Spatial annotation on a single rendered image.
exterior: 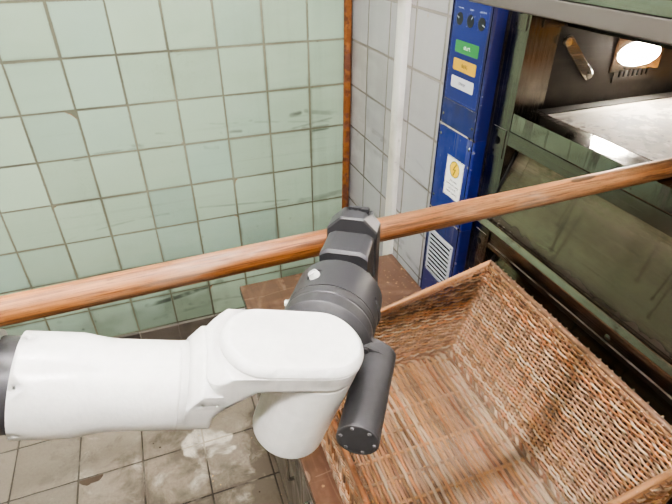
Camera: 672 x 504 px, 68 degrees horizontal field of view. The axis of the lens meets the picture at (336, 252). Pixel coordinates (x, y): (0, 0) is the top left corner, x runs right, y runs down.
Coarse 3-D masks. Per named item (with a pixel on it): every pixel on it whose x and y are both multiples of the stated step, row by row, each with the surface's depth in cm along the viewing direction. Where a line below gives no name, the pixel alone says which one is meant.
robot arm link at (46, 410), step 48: (0, 336) 33; (48, 336) 34; (96, 336) 35; (0, 384) 31; (48, 384) 31; (96, 384) 33; (144, 384) 34; (0, 432) 32; (48, 432) 32; (96, 432) 34
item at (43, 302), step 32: (512, 192) 66; (544, 192) 67; (576, 192) 69; (384, 224) 60; (416, 224) 61; (448, 224) 63; (192, 256) 54; (224, 256) 54; (256, 256) 55; (288, 256) 56; (64, 288) 50; (96, 288) 50; (128, 288) 51; (160, 288) 52; (0, 320) 48
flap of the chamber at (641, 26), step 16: (480, 0) 83; (496, 0) 80; (512, 0) 77; (528, 0) 74; (544, 0) 71; (560, 0) 69; (544, 16) 71; (560, 16) 68; (576, 16) 66; (592, 16) 64; (608, 16) 62; (624, 16) 60; (640, 16) 58; (624, 32) 60; (640, 32) 58; (656, 32) 56
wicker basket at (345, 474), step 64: (384, 320) 114; (448, 320) 122; (512, 320) 108; (448, 384) 119; (576, 384) 93; (384, 448) 104; (448, 448) 104; (512, 448) 104; (576, 448) 93; (640, 448) 81
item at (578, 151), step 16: (528, 112) 103; (512, 128) 104; (528, 128) 100; (544, 128) 96; (560, 128) 95; (576, 128) 95; (544, 144) 96; (560, 144) 92; (576, 144) 89; (592, 144) 88; (608, 144) 88; (576, 160) 90; (592, 160) 86; (608, 160) 83; (624, 160) 82; (640, 160) 82; (640, 192) 79; (656, 192) 76
